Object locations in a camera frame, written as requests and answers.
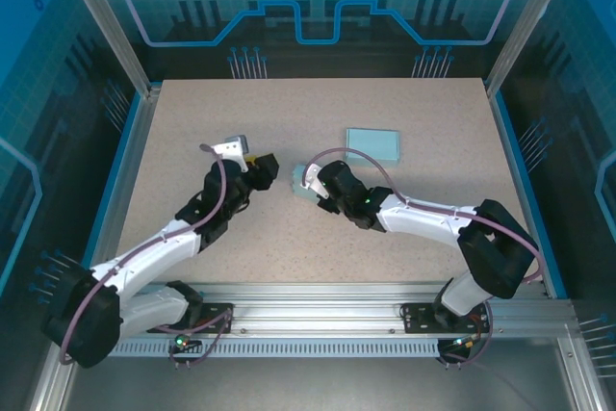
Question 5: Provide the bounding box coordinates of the aluminium table side rail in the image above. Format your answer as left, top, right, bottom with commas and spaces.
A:
79, 86, 165, 299

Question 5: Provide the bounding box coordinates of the blue table side trim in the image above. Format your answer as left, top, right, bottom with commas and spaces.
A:
76, 92, 145, 272
489, 90, 569, 299

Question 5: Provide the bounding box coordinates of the white slotted cable duct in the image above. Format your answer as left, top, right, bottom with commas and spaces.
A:
76, 337, 442, 359

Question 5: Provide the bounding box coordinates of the light blue paper box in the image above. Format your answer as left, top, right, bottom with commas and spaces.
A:
291, 163, 322, 203
345, 127, 403, 170

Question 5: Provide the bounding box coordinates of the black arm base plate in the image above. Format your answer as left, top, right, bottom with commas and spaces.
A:
146, 302, 236, 335
401, 301, 492, 334

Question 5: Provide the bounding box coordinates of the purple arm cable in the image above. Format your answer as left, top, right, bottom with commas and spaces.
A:
57, 142, 237, 372
300, 147, 543, 369

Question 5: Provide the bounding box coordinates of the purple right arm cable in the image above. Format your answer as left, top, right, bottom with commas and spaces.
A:
300, 147, 543, 369

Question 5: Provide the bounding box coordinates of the small LED connector board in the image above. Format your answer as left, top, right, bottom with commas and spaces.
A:
440, 333, 482, 352
167, 331, 201, 352

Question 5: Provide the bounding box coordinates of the aluminium frame post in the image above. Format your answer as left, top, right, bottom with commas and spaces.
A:
52, 0, 163, 99
483, 0, 578, 97

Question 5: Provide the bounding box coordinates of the aluminium frame leg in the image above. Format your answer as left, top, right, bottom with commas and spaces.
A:
27, 362, 79, 411
556, 333, 613, 411

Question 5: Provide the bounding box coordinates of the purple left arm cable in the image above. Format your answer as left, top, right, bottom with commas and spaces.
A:
57, 142, 237, 372

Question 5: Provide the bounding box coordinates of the grey metal lower panel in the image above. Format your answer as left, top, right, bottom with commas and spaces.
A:
62, 355, 578, 411

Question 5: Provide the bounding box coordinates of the aluminium frame rail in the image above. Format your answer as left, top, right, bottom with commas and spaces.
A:
60, 280, 581, 338

